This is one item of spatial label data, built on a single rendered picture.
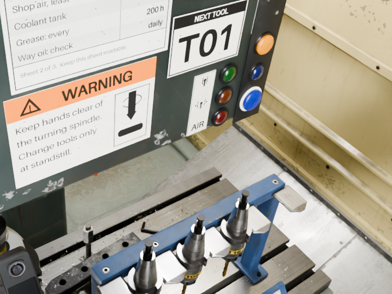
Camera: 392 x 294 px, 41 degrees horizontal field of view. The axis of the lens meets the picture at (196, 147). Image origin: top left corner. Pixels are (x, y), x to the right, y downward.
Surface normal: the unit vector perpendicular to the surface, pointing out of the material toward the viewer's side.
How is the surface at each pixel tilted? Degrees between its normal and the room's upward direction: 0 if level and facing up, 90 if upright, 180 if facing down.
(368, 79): 90
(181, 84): 90
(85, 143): 90
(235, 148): 24
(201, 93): 90
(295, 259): 0
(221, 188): 0
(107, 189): 0
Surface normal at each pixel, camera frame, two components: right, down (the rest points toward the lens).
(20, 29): 0.61, 0.58
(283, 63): -0.79, 0.33
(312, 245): -0.21, -0.55
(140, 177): 0.12, -0.74
